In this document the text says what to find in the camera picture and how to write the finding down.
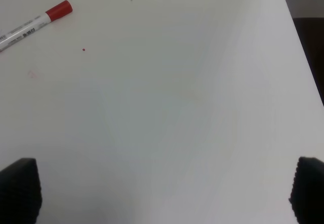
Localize red capped whiteboard marker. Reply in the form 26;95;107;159
1;0;73;52

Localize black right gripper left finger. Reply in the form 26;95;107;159
1;158;42;223

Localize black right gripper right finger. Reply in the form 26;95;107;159
289;157;323;224

